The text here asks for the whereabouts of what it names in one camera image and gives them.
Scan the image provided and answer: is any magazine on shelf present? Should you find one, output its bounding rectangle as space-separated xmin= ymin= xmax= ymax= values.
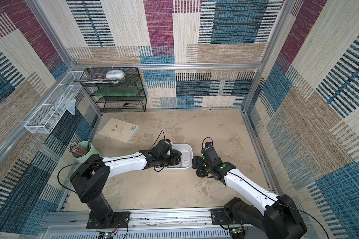
xmin=74 ymin=74 xmax=125 ymax=84

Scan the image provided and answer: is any green pencil cup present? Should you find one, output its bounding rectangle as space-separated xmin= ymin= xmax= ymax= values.
xmin=71 ymin=141 xmax=102 ymax=162

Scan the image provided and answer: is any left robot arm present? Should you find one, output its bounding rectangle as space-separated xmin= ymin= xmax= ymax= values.
xmin=70 ymin=139 xmax=193 ymax=229

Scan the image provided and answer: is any beige booklet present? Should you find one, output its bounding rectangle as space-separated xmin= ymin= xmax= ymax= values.
xmin=98 ymin=118 xmax=140 ymax=143

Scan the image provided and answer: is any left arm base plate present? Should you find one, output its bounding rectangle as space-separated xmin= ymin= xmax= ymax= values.
xmin=86 ymin=211 xmax=131 ymax=230

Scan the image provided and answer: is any white storage box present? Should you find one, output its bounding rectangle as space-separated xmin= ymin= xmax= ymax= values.
xmin=163 ymin=143 xmax=193 ymax=172

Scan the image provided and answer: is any white round device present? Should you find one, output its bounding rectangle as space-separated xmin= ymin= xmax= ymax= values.
xmin=105 ymin=70 xmax=126 ymax=80

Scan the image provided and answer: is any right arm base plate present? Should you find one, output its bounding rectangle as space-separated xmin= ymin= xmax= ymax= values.
xmin=210 ymin=208 xmax=247 ymax=226

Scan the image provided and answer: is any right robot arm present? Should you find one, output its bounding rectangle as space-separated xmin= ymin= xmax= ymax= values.
xmin=192 ymin=145 xmax=307 ymax=239

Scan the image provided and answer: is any black wire shelf rack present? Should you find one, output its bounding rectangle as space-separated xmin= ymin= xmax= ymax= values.
xmin=80 ymin=67 xmax=147 ymax=113

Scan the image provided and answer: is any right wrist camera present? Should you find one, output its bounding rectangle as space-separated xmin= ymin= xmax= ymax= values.
xmin=203 ymin=141 xmax=212 ymax=148

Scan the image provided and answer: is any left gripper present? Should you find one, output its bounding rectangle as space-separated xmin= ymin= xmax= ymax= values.
xmin=158 ymin=152 xmax=183 ymax=167

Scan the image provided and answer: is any aluminium front rail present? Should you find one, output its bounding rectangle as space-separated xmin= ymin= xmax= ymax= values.
xmin=38 ymin=207 xmax=267 ymax=239

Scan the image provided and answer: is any small black Lecoo mouse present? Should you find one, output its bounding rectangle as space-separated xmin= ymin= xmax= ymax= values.
xmin=196 ymin=168 xmax=207 ymax=178

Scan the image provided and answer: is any white wire wall basket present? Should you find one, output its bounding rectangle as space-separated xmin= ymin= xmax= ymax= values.
xmin=25 ymin=71 xmax=82 ymax=134

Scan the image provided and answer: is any coloured pencils bundle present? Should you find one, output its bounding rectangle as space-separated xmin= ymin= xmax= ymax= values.
xmin=69 ymin=143 xmax=88 ymax=157

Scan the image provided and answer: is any white mouse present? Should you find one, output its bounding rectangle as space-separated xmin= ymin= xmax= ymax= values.
xmin=181 ymin=151 xmax=191 ymax=168

